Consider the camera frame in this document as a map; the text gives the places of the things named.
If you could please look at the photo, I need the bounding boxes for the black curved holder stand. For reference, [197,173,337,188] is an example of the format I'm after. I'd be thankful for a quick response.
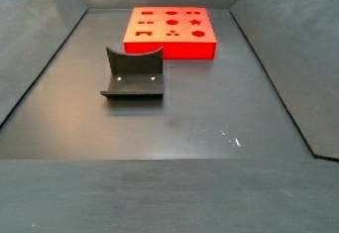
[100,48,164,98]

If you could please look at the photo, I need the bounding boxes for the red shape-sorting block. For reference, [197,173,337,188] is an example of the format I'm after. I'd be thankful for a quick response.
[122,7,217,59]

